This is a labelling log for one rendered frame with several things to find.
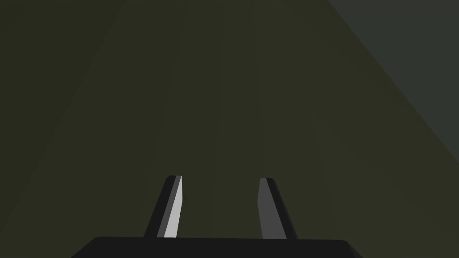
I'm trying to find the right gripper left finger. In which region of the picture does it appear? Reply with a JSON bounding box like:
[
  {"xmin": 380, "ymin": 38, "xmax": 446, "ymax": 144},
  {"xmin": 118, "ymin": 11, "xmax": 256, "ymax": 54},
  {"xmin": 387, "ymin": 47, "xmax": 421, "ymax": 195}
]
[{"xmin": 143, "ymin": 175, "xmax": 183, "ymax": 239}]

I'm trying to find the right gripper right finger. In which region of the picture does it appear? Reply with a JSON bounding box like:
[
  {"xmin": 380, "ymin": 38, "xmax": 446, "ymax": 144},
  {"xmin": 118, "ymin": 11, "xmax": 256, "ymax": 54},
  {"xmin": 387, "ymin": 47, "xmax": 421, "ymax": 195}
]
[{"xmin": 257, "ymin": 177, "xmax": 299, "ymax": 240}]

